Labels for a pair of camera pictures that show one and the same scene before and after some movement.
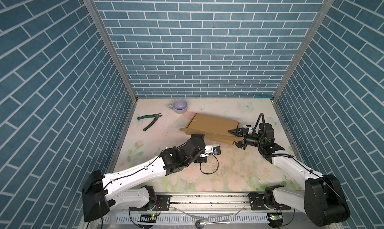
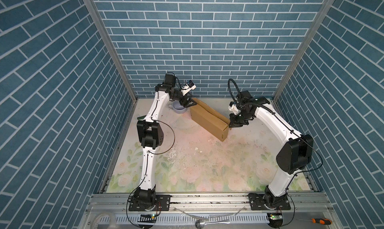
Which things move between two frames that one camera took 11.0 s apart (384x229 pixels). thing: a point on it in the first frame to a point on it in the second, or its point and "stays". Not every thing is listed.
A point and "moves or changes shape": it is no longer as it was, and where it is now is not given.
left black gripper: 200,137 to 185,103
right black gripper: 242,142 to 232,123
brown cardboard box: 213,128 moves or changes shape
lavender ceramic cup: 179,105 stays
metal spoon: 200,223 stays
